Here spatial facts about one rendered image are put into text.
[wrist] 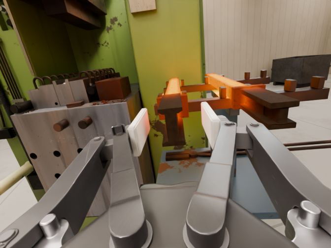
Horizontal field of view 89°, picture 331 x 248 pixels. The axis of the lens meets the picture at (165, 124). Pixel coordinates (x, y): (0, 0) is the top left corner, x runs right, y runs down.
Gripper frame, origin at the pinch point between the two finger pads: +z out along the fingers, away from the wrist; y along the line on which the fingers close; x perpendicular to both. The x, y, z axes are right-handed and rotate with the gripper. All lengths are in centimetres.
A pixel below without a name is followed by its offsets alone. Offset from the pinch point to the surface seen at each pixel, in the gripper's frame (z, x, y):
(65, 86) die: 36, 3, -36
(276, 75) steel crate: 487, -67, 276
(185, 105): 6.8, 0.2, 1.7
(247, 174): 23.1, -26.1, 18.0
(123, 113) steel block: 30.9, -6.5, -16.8
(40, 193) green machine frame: 49, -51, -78
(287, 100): -0.4, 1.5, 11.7
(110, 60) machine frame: 84, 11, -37
